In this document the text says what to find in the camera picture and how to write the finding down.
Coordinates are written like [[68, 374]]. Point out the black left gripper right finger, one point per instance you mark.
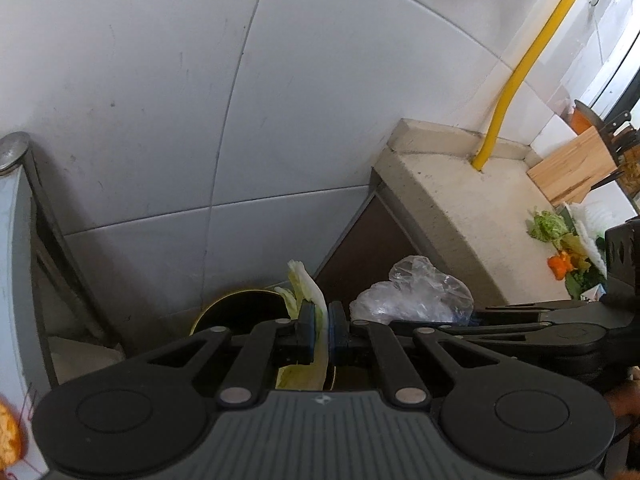
[[495, 411]]

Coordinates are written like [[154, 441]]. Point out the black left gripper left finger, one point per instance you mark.
[[146, 417]]

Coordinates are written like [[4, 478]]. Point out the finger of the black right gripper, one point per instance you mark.
[[536, 339], [551, 311]]

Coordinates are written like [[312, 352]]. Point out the white foam fruit net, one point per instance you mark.
[[591, 221]]

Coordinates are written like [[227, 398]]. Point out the clear plastic bag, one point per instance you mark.
[[415, 292]]

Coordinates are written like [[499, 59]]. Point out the pale green cabbage leaf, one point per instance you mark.
[[304, 291]]

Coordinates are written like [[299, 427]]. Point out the black round trash bin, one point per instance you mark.
[[241, 311]]

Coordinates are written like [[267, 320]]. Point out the green lettuce scraps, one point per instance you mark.
[[586, 281]]

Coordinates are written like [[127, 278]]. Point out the wooden knife block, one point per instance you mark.
[[568, 174]]

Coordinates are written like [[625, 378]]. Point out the orange bowl with metal bowl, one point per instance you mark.
[[583, 118]]

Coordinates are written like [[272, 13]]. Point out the yellow vertical pipe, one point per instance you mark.
[[518, 76]]

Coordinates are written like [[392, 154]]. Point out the black handled knife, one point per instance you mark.
[[608, 130]]

